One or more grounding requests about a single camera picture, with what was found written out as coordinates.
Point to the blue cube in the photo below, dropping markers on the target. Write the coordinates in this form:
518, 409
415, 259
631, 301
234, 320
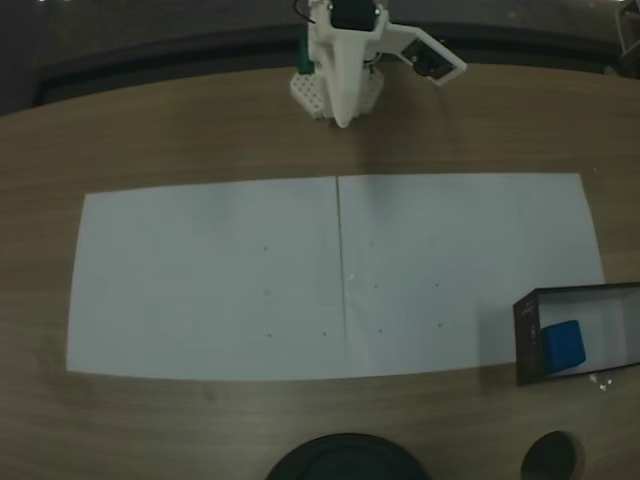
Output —
564, 345

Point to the brown box white inside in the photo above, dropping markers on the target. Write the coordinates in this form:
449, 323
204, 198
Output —
527, 340

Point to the white paper sheet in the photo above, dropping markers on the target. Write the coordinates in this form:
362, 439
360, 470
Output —
450, 250
200, 280

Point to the black round stand base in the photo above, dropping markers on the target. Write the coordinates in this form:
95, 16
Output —
345, 460

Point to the white gripper camera mount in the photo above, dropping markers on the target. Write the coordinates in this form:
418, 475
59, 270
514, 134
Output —
425, 55

